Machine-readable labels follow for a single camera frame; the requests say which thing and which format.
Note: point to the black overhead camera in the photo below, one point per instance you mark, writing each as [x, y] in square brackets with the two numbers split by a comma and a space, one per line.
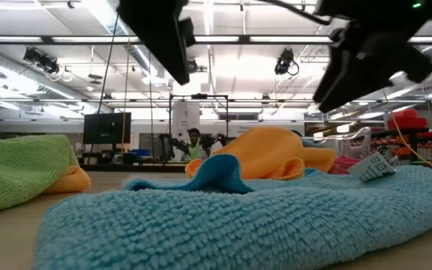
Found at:
[284, 60]

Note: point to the blue microfiber towel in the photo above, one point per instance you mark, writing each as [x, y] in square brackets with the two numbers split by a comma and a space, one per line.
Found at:
[238, 225]
[311, 142]

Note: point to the red storage bins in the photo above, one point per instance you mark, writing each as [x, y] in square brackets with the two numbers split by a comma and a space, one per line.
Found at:
[407, 120]

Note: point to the black ceiling-mounted device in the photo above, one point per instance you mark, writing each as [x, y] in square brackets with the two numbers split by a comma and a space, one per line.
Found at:
[192, 65]
[39, 60]

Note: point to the black monitor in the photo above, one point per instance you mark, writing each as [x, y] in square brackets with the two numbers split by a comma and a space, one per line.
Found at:
[105, 128]

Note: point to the green microfiber towel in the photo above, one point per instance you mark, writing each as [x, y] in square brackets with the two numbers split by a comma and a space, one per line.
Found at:
[17, 168]

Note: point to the black shelf rack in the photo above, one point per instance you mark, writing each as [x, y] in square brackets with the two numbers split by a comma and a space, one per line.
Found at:
[396, 132]

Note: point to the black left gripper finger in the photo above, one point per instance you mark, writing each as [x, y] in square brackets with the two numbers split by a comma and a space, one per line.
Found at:
[174, 56]

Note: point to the pink microfiber towel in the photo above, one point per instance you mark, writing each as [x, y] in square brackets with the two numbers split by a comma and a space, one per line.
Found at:
[343, 165]

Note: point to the orange microfiber towel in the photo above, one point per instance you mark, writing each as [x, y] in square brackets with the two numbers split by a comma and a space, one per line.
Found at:
[268, 150]
[69, 182]

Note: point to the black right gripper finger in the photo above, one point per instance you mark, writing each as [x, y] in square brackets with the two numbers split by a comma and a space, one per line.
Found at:
[338, 67]
[354, 78]

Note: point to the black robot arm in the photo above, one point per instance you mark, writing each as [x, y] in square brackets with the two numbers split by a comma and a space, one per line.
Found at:
[214, 139]
[174, 144]

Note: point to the person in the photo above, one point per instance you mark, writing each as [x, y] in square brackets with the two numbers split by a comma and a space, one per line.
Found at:
[194, 148]

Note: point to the blue storage bin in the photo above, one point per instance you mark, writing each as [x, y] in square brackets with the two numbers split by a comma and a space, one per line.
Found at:
[140, 152]

